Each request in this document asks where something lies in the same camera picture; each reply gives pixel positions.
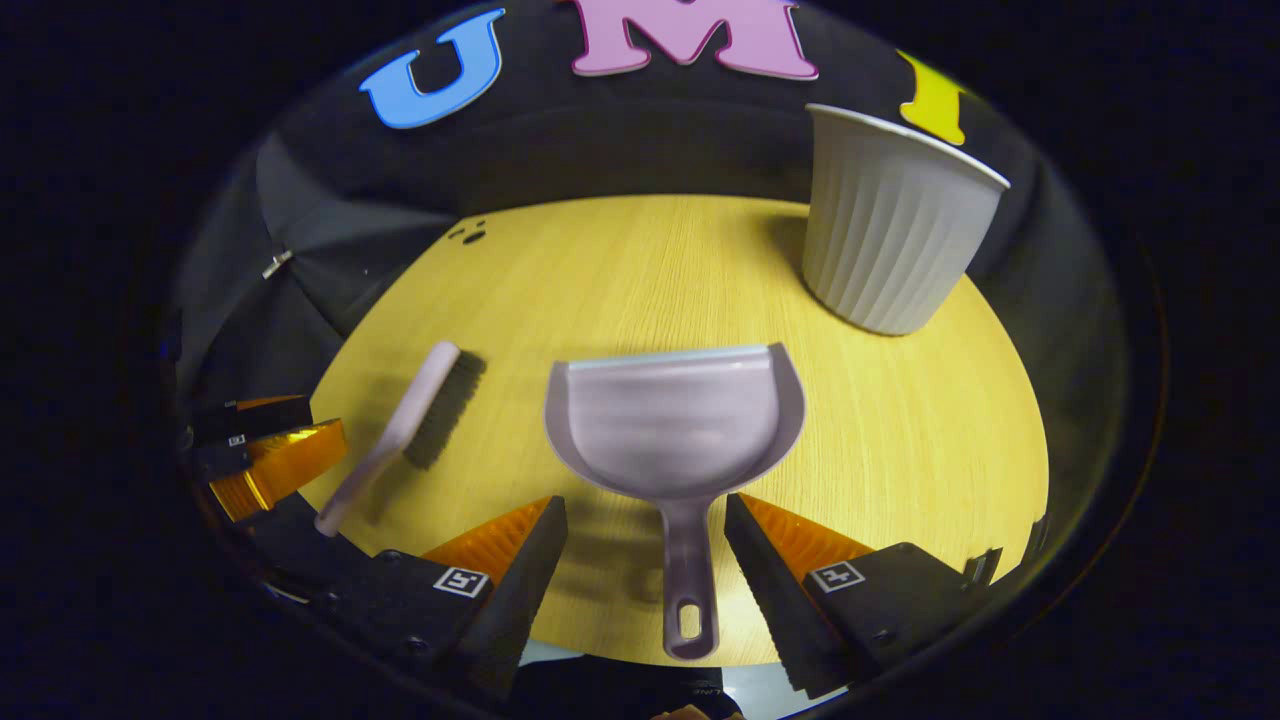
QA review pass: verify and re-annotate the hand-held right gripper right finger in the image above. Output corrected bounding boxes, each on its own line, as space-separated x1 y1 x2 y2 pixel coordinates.
724 492 993 701

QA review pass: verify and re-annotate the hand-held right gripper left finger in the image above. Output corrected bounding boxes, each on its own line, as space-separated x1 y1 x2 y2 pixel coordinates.
332 495 569 701

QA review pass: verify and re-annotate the small pink broom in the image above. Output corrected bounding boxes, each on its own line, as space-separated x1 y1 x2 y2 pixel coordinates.
314 341 487 538

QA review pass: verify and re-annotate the pink dustpan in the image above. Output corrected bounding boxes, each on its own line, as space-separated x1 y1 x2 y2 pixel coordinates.
544 343 807 662

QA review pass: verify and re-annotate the white ribbed garbage bin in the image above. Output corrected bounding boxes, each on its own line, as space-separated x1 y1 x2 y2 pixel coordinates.
802 103 1012 337

